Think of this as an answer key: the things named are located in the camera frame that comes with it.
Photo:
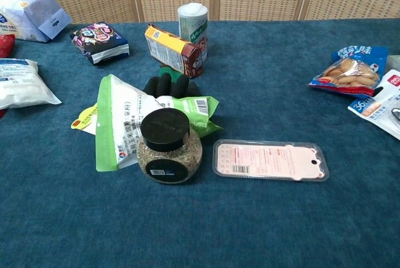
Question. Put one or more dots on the green white starch bag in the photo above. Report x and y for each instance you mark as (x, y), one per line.
(114, 118)

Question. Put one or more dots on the black floral snack bag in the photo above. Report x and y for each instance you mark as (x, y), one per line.
(100, 41)

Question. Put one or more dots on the blue biscuit bag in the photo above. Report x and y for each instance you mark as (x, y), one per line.
(351, 72)

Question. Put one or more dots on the white pouch edge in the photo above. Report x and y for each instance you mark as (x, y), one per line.
(18, 83)

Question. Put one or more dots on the white blue paper flour bag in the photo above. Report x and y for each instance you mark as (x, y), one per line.
(28, 15)

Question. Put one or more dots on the black green work glove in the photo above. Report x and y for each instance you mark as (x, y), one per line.
(170, 85)

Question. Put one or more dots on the glass jar with black lid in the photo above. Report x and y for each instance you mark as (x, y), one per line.
(167, 152)

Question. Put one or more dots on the yellow brown carton box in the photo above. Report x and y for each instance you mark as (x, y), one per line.
(168, 47)

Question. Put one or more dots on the pink blister pack card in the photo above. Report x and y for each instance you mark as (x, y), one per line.
(268, 158)

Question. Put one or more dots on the blue tablecloth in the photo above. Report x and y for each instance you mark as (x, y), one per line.
(200, 211)

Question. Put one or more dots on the white green cylindrical canister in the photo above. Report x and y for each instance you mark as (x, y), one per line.
(193, 21)

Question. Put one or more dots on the white blue hook card pack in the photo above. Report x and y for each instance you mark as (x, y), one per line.
(382, 105)

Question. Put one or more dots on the grey green small package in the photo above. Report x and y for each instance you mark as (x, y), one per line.
(393, 62)

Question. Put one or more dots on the red package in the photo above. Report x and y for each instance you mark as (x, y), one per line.
(4, 44)

